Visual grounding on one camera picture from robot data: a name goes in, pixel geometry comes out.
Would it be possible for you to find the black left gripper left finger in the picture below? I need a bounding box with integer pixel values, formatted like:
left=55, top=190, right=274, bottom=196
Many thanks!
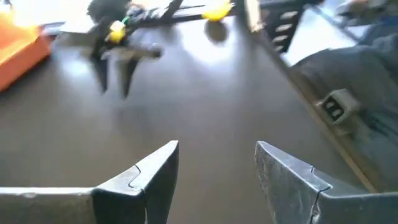
left=0, top=139, right=180, bottom=224

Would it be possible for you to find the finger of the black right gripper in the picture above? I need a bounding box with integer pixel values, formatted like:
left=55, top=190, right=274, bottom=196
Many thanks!
left=89, top=55, right=110, bottom=95
left=119, top=57, right=140, bottom=99

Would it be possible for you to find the orange plastic basket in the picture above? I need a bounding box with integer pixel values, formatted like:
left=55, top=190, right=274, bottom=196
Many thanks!
left=0, top=14, right=52, bottom=93

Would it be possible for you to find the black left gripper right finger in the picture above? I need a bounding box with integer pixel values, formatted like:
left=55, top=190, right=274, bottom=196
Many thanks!
left=254, top=140, right=398, bottom=224

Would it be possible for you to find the grey wall socket box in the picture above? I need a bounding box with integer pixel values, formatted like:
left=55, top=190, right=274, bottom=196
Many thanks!
left=315, top=88, right=361, bottom=128

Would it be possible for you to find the black aluminium table frame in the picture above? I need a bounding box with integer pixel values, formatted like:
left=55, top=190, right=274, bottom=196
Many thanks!
left=236, top=0, right=315, bottom=54

